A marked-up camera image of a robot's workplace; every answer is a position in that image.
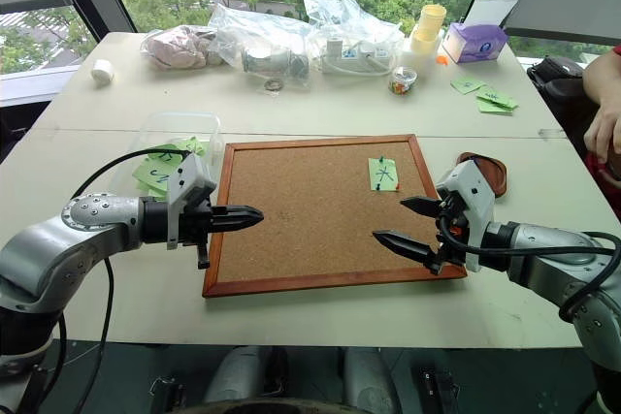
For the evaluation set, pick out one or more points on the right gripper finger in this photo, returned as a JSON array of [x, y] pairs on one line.
[[424, 205], [407, 244]]

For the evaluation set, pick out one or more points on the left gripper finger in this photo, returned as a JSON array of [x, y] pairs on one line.
[[233, 226], [238, 213]]

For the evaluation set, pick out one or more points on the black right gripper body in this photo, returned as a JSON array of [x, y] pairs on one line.
[[448, 249]]

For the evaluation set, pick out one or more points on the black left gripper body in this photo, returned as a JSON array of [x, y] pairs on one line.
[[196, 225]]

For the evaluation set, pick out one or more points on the dark rounded robot base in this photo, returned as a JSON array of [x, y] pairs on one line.
[[267, 406]]

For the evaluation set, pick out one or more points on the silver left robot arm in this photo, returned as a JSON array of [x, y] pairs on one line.
[[73, 239]]

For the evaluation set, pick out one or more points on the bystander bare forearm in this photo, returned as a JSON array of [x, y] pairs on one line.
[[601, 77]]

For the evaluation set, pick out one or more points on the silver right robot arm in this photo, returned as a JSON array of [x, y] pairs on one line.
[[553, 259]]

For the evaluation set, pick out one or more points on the green note with blue writing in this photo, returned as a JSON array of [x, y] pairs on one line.
[[383, 175]]

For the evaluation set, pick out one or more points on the green paper note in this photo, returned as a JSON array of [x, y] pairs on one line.
[[490, 109], [148, 191], [162, 156], [467, 85], [193, 146], [153, 175], [497, 97]]

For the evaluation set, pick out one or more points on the wood framed cork board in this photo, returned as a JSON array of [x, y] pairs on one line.
[[310, 210]]

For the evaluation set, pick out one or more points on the small cup with pins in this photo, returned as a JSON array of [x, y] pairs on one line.
[[402, 80]]

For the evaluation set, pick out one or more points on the bystander bare hand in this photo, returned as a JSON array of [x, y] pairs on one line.
[[604, 128]]

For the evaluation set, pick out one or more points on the brown round dish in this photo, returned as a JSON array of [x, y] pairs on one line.
[[490, 174]]

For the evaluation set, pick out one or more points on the clear plastic container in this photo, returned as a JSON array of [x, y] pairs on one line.
[[165, 128]]

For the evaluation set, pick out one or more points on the silver robot leg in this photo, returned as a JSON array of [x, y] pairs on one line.
[[369, 380], [233, 375]]

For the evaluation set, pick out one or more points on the black block under table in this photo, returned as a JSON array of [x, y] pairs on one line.
[[434, 392]]

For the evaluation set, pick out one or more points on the small orange piece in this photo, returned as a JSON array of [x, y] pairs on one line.
[[441, 60]]

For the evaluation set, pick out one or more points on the white plastic box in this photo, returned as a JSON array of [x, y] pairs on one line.
[[412, 55]]

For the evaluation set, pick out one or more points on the grey cylindrical roll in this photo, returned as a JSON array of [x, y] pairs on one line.
[[274, 64]]

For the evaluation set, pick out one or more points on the white power strip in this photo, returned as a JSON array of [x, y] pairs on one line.
[[356, 55]]

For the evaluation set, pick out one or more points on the purple tissue box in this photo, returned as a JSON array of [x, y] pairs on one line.
[[478, 43]]

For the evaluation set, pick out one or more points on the bag of pink cloth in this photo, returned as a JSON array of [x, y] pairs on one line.
[[177, 48]]

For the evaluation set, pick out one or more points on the stacked pale yellow cups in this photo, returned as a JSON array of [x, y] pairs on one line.
[[428, 26]]

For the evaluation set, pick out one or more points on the white tape roll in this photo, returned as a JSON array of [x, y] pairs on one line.
[[102, 72]]

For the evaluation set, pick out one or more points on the black bag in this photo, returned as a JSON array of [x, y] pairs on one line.
[[553, 79]]

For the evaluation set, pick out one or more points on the large clear plastic bag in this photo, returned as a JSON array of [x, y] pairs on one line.
[[335, 2]]

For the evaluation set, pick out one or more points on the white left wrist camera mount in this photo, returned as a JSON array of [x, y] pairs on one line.
[[186, 181]]

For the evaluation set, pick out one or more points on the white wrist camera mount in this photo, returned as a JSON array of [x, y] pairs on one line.
[[186, 181], [473, 200]]

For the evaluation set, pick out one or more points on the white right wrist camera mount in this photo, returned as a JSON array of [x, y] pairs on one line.
[[473, 200]]

